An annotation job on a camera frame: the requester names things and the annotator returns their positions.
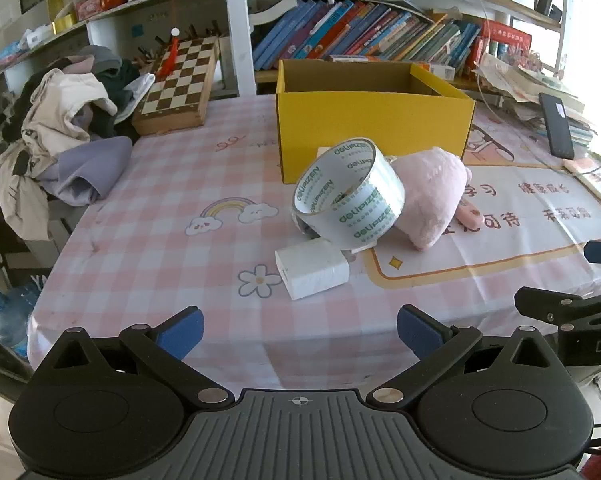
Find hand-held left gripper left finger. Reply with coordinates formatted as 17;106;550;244
33;306;236;408

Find pink checkered tablecloth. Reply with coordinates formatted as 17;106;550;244
28;92;601;396

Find yellow cardboard box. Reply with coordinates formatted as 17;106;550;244
275;59;476;184

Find white charger plug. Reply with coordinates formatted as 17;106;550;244
274;238;357;301

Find red tassel ornament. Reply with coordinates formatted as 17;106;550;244
155;27;181;80

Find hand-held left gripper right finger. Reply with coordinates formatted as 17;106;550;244
365;304;566;408

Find wooden chessboard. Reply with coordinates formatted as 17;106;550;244
131;36;220;136

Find small orange white box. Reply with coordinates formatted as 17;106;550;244
421;62;456;81

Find row of colourful books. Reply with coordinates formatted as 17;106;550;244
253;0;481;78

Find pile of clothes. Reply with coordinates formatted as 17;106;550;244
0;69;118;241

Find pink plush toy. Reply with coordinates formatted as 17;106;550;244
391;146;474;252

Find lavender garment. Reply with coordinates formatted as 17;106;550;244
40;136;134;207

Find red books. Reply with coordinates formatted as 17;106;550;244
482;20;532;55

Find black smartphone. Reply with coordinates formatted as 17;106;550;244
538;92;575;160

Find small pink box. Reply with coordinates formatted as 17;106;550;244
561;157;599;173

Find blue water jug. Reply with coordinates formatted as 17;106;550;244
0;280;44;351

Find white hanging cable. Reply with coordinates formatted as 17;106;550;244
467;0;496;111

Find white desk shelf unit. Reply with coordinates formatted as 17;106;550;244
0;0;581;103

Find stack of papers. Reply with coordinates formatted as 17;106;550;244
473;52;599;146

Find clear packing tape roll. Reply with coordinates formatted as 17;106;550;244
291;137;406;253

